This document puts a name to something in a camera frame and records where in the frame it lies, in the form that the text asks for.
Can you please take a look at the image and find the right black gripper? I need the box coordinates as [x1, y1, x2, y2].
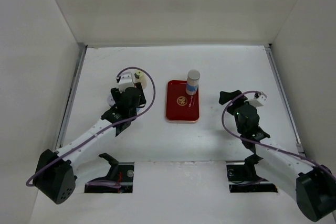
[219, 90, 250, 134]

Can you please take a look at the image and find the tall jar blue label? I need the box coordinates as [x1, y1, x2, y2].
[186, 69, 201, 95]

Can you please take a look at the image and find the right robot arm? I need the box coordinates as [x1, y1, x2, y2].
[219, 90, 335, 222]

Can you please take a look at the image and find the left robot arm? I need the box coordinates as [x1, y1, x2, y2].
[32, 83, 146, 205]

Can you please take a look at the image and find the yellow cap bottle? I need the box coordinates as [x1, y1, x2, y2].
[134, 70, 147, 90]

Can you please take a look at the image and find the red lacquer tray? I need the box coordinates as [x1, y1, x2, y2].
[165, 80, 200, 123]

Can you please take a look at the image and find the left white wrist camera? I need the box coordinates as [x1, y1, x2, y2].
[118, 74, 135, 93]

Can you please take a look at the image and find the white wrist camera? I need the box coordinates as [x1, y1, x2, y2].
[118, 74, 135, 93]
[247, 92, 267, 108]

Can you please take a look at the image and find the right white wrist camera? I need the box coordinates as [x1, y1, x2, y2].
[247, 92, 267, 108]

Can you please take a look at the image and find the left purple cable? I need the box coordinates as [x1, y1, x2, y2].
[26, 67, 156, 188]

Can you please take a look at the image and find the purple cable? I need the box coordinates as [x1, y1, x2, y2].
[222, 90, 336, 180]
[26, 67, 156, 188]

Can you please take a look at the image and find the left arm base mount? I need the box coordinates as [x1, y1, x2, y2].
[84, 153, 135, 194]

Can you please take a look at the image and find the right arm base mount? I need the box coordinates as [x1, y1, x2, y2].
[226, 154, 278, 193]

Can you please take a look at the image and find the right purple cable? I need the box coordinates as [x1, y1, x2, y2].
[222, 90, 336, 180]

